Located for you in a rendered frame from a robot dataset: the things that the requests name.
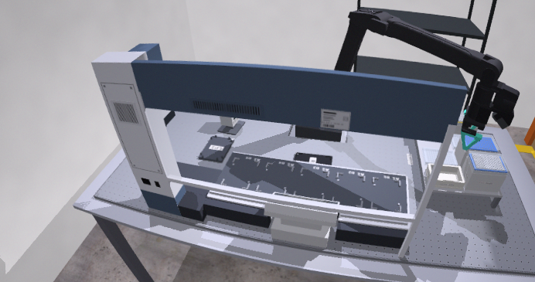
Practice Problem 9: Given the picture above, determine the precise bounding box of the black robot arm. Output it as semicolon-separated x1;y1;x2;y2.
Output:
334;8;520;129

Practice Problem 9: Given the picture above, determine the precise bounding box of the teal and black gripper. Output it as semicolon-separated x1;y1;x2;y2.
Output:
461;99;489;151

